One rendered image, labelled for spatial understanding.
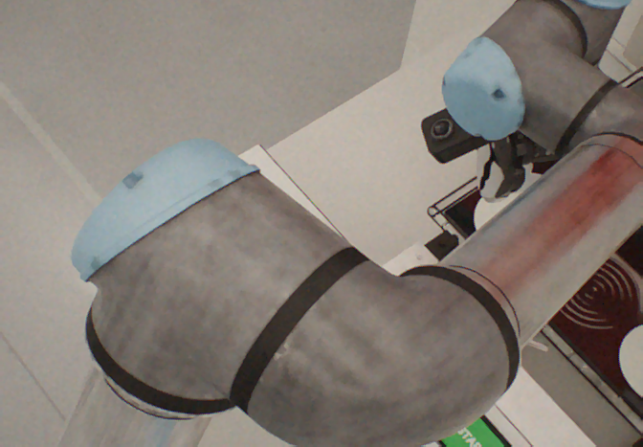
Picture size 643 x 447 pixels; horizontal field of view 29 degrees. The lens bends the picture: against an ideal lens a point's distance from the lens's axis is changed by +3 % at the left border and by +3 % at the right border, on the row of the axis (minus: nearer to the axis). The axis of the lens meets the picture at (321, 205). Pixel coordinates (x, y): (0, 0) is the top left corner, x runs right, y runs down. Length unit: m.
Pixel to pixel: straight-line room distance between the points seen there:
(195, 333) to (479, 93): 0.39
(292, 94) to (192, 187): 1.93
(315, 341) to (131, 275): 0.12
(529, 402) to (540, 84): 0.45
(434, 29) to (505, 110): 1.00
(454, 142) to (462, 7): 0.74
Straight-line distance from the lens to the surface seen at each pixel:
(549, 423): 1.36
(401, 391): 0.69
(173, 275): 0.70
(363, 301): 0.69
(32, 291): 2.39
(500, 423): 1.26
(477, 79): 1.00
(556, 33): 1.05
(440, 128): 1.20
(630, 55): 1.68
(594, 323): 1.40
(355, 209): 1.51
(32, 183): 2.51
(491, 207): 1.44
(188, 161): 0.73
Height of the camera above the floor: 2.09
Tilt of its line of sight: 57 degrees down
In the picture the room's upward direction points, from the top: 10 degrees clockwise
